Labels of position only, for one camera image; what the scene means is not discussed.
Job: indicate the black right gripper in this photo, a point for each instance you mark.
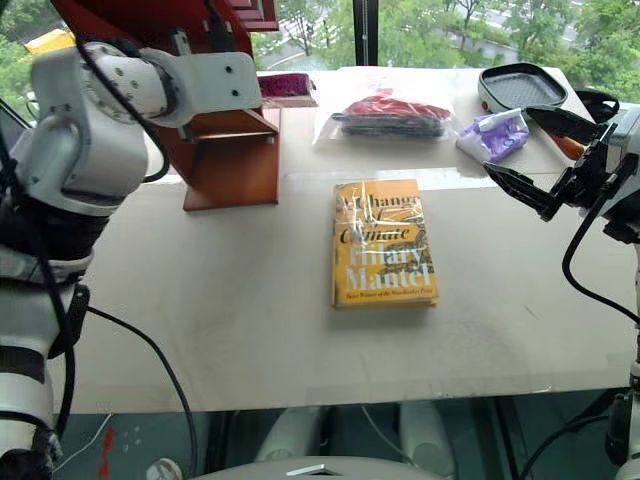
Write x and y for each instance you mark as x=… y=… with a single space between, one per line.
x=590 y=180

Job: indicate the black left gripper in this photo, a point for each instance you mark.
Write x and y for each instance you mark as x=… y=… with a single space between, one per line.
x=218 y=27

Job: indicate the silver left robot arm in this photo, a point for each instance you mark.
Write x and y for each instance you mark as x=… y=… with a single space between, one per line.
x=90 y=145

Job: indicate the red-brown wooden bookshelf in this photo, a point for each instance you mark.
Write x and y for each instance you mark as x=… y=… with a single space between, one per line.
x=235 y=165

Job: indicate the yellow hardcover book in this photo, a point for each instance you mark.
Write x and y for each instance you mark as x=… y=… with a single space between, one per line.
x=382 y=250

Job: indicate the purple white plastic packet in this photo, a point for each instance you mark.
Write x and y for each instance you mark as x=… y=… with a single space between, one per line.
x=495 y=135

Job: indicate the white electric grill pan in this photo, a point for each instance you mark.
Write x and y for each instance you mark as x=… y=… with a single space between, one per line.
x=522 y=87

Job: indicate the magenta box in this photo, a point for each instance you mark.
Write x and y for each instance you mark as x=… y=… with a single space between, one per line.
x=285 y=86

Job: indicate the clear bag red black items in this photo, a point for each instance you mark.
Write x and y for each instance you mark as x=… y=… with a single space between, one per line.
x=392 y=117

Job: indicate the yellow object outside window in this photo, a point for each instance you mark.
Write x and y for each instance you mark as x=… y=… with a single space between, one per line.
x=50 y=40

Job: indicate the grey rounded shape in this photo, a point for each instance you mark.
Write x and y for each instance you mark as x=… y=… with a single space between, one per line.
x=295 y=435
x=425 y=435

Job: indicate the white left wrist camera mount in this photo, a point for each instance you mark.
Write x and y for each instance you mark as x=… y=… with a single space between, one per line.
x=215 y=85

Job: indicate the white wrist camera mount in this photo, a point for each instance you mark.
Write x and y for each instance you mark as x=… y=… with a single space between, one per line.
x=215 y=85
x=627 y=135

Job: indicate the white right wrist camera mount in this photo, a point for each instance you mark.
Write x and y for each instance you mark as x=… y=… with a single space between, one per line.
x=627 y=135

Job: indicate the black window frame post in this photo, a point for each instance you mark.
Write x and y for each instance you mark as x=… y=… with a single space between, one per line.
x=365 y=30

